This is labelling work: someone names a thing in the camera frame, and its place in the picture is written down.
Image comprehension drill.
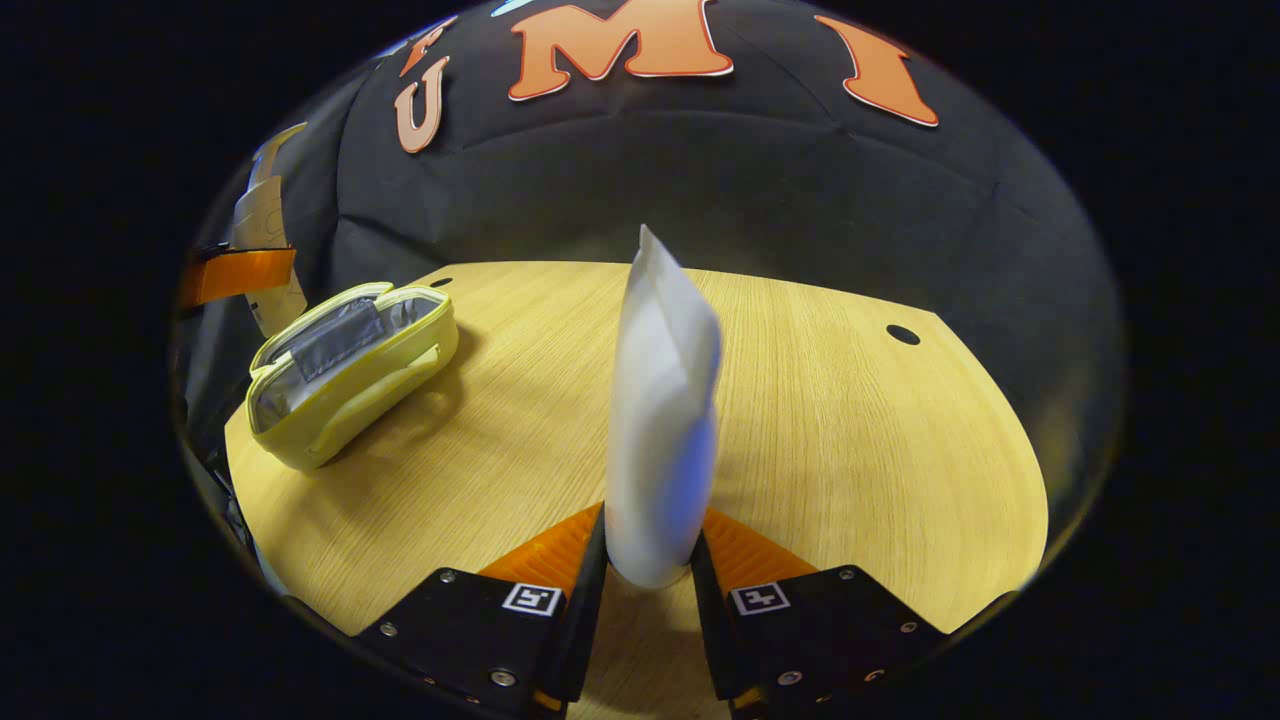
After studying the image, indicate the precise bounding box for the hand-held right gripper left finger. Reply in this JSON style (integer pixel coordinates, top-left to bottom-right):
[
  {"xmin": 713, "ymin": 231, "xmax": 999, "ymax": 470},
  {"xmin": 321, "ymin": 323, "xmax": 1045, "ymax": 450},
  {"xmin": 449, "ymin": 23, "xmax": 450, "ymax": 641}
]
[{"xmin": 358, "ymin": 503, "xmax": 609, "ymax": 713}]

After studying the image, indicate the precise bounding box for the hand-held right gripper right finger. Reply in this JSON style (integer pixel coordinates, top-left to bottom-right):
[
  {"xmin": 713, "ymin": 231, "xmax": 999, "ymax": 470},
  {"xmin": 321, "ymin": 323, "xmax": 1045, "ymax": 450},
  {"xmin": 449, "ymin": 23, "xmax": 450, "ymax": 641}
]
[{"xmin": 690, "ymin": 506, "xmax": 951, "ymax": 713}]

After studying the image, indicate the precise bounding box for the small yellow suitcase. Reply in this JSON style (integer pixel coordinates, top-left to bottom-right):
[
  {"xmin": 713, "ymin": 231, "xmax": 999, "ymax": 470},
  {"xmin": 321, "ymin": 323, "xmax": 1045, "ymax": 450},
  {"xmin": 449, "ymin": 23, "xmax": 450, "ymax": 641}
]
[{"xmin": 246, "ymin": 282, "xmax": 461, "ymax": 471}]

